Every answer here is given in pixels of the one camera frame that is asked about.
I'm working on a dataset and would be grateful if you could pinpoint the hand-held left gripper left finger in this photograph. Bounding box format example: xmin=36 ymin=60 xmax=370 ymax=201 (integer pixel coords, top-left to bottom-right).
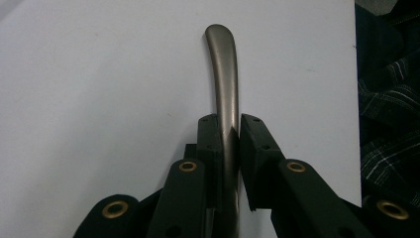
xmin=184 ymin=113 xmax=224 ymax=211

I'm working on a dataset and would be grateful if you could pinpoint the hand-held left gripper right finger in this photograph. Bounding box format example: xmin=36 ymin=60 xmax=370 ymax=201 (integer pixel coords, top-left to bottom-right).
xmin=240 ymin=113 xmax=285 ymax=212

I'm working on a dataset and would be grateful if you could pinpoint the dark plaid clothing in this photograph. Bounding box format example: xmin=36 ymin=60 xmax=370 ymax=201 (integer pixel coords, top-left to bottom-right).
xmin=355 ymin=0 xmax=420 ymax=209

